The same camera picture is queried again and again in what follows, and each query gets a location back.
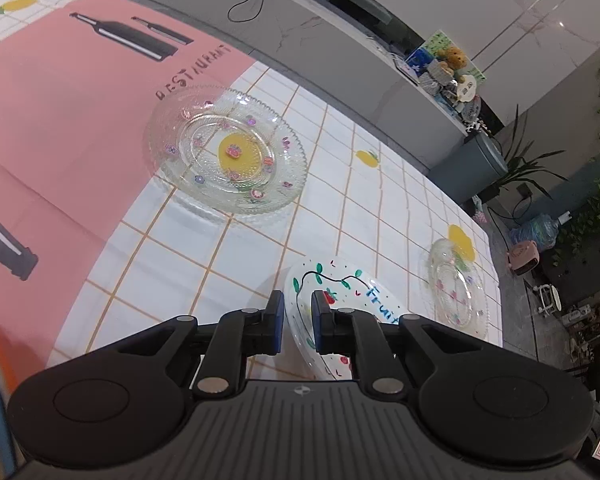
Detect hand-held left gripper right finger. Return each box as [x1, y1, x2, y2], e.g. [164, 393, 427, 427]
[311, 289, 512, 398]

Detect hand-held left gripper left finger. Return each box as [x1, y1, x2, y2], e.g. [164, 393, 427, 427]
[82, 289, 286, 398]

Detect white fruit-painted plate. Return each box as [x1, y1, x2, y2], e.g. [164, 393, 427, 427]
[283, 255, 410, 381]

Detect clear glass flower-print plate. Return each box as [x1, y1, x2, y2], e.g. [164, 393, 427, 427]
[419, 237, 490, 343]
[144, 85, 308, 217]

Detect pink space heater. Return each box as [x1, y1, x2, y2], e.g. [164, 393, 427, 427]
[505, 241, 541, 276]

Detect long-leaf potted plant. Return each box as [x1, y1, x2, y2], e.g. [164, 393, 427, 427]
[480, 105, 568, 203]

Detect grey lidded trash can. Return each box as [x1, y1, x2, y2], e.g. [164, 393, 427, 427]
[427, 132, 508, 203]

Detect small white stool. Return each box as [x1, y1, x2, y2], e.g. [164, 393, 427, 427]
[532, 282, 561, 318]

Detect blue water jug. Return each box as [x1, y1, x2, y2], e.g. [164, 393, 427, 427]
[510, 212, 563, 251]

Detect patterned round fan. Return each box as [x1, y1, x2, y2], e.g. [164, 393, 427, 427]
[460, 95, 483, 123]

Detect teddy bear in pot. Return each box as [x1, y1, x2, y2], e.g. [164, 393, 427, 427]
[420, 60, 456, 96]

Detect white round hand fan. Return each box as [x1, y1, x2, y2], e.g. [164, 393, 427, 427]
[455, 74, 478, 103]

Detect blue tissue box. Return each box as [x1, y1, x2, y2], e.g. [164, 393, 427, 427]
[405, 47, 433, 78]

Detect grey marble television console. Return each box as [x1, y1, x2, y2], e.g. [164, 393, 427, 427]
[10, 0, 486, 176]

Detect brown teddy bear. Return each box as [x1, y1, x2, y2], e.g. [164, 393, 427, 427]
[439, 46, 468, 73]

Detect green ivy plant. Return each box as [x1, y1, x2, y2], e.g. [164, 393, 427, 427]
[550, 170, 600, 266]

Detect checked lemon-print tablecloth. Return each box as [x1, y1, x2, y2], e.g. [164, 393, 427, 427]
[0, 0, 503, 396]

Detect green painted picture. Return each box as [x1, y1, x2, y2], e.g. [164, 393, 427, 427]
[422, 30, 486, 83]

